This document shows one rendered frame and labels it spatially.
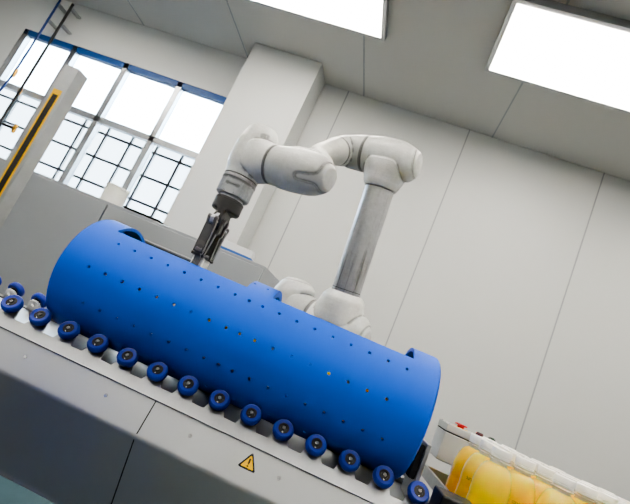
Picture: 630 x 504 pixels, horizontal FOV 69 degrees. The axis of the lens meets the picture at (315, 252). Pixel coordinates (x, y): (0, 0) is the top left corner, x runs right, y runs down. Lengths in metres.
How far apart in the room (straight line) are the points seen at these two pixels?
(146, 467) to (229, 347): 0.29
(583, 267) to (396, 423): 3.41
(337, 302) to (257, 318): 0.55
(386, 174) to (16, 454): 1.23
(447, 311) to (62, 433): 3.18
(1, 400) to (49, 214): 2.19
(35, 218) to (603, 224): 4.17
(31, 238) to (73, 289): 2.19
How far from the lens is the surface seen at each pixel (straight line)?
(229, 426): 1.04
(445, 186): 4.16
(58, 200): 3.31
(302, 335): 1.00
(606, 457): 4.23
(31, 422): 1.20
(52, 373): 1.16
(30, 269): 3.27
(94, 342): 1.14
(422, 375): 1.03
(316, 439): 1.04
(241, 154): 1.19
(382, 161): 1.57
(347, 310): 1.52
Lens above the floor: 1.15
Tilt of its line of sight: 11 degrees up
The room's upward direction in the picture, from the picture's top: 24 degrees clockwise
